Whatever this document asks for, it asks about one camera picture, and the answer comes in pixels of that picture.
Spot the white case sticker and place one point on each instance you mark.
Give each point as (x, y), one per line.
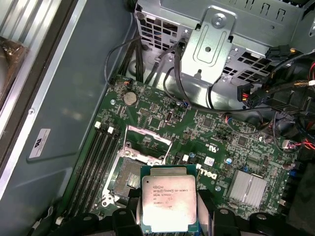
(39, 143)

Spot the silver internal USB port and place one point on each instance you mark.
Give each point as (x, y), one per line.
(169, 116)

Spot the round silver coin battery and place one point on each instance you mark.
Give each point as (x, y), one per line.
(130, 98)

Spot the white board sticker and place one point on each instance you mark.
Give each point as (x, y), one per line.
(212, 161)

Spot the perforated metal drive cage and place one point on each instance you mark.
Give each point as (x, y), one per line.
(258, 24)

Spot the CPU socket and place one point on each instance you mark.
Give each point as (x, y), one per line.
(123, 179)

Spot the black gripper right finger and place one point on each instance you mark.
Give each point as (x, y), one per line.
(226, 221)

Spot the brown square base plate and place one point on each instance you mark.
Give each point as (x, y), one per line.
(17, 64)

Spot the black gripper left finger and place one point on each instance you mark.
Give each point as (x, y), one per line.
(123, 221)

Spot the green Dell motherboard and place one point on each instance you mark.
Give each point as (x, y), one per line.
(172, 115)

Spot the grey metal bracket plate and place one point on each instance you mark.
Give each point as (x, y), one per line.
(209, 37)

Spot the silver CPU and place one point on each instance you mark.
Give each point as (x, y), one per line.
(169, 196)

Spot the black RAM slot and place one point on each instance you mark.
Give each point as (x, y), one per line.
(91, 172)
(99, 172)
(82, 172)
(105, 172)

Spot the black PC case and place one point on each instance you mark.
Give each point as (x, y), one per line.
(61, 86)

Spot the silver finned chipset heatsink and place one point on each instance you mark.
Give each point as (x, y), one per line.
(246, 188)

